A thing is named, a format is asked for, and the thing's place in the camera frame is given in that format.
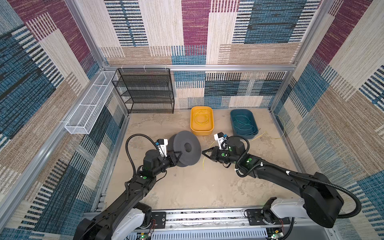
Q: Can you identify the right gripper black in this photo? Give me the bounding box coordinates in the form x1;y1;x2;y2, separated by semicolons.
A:
201;146;239;164

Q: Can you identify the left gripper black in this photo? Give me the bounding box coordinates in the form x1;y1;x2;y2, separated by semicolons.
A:
151;150;181;178

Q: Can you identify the dark grey cable spool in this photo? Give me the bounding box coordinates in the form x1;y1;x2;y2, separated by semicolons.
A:
167;131;202;167

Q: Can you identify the yellow plastic tray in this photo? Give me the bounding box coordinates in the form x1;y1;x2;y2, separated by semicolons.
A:
190;106;215;136

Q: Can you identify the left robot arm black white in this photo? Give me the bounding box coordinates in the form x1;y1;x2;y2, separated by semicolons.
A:
73;134;183;240

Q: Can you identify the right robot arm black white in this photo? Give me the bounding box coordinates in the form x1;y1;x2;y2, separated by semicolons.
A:
202;136;362;228

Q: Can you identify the teal plastic tray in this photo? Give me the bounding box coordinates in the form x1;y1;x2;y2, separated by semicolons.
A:
230;109;259;140

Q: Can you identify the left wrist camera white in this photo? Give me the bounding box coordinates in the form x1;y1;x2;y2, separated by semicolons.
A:
155;139;168;158

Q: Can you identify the yellow cable in yellow tray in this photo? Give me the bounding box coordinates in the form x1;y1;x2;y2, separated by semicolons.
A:
194;110;213;127

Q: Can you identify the green cable in teal tray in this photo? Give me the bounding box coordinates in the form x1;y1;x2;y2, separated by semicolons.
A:
233;116;258;136

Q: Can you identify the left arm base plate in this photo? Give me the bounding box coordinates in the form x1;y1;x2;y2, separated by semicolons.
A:
142;212;167;230

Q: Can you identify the black wire mesh shelf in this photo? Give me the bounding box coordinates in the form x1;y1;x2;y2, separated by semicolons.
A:
112;68;175;114

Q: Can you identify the aluminium rail front frame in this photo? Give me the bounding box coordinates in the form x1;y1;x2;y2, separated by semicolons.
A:
74;205;337;240

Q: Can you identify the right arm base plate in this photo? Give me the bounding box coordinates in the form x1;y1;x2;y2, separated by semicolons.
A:
244;209;291;226

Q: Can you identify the white wire mesh basket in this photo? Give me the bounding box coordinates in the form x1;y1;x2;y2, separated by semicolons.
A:
65;71;115;135

